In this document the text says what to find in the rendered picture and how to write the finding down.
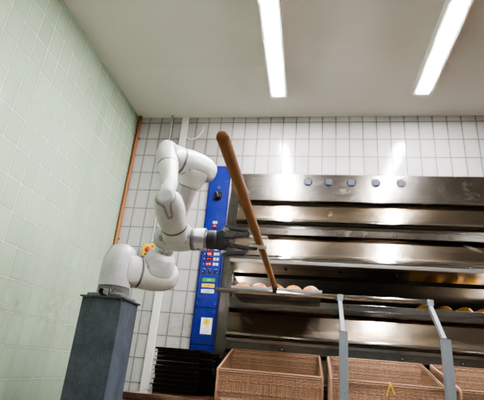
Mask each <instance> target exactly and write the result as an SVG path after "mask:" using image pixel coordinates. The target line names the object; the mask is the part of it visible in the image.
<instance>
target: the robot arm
mask: <svg viewBox="0 0 484 400"><path fill-rule="evenodd" d="M156 164H157V167H158V170H159V173H160V174H161V177H162V180H163V184H162V186H161V190H160V191H159V192H157V194H156V196H155V197H154V202H153V207H154V211H155V215H156V219H157V221H158V223H159V226H160V227H159V228H157V229H156V230H155V232H154V235H153V240H154V243H155V247H154V248H153V249H151V250H149V251H148V253H147V254H146V255H145V256H144V258H140V257H139V256H137V255H136V250H135V249H134V248H133V247H131V246H130V245H127V244H115V245H113V246H112V247H111V249H110V250H109V251H108V252H107V253H106V255H105V257H104V260H103V261H102V266H101V270H100V274H99V280H98V288H97V290H96V292H87V294H90V295H102V296H115V297H125V298H127V299H130V300H132V301H134V302H135V301H136V300H134V299H132V298H130V297H129V290H130V287H135V288H138V289H141V290H150V291H165V290H170V289H172V288H173V287H175V285H176V284H177V282H178V280H179V270H178V268H177V267H176V266H175V258H174V256H173V252H186V251H205V250H206V249H211V250H218V251H220V252H221V256H222V257H223V258H225V257H226V256H246V255H247V254H248V252H249V251H258V249H267V246H266V245H256V244H249V245H248V246H244V245H240V244H233V243H230V240H232V239H237V238H245V237H249V238H250V239H251V240H254V238H253V235H252V234H251V233H250V232H249V229H248V228H242V227H236V226H230V225H227V224H225V227H224V228H223V229H222V230H220V231H215V230H209V231H208V230H207V229H202V228H191V227H190V226H189V225H188V223H187V221H186V217H187V215H188V213H189V211H190V207H191V205H192V202H193V200H194V196H195V195H196V192H197V190H199V189H200V188H201V187H202V186H203V185H204V183H209V182H211V181H212V180H213V179H214V178H215V176H216V173H217V166H216V164H215V163H214V162H213V161H212V160H211V159H210V158H209V157H207V156H205V155H203V154H201V153H199V152H196V151H194V150H190V149H187V148H184V147H181V146H179V145H177V144H175V143H174V142H172V141H170V140H164V141H162V142H161V143H160V144H159V147H158V148H157V150H156ZM177 182H179V184H178V186H177ZM176 188H177V189H176ZM229 230H231V231H236V232H242V233H236V234H228V233H227V232H226V231H229ZM226 248H237V249H241V250H244V251H230V252H226V251H223V250H225V249H226Z"/></svg>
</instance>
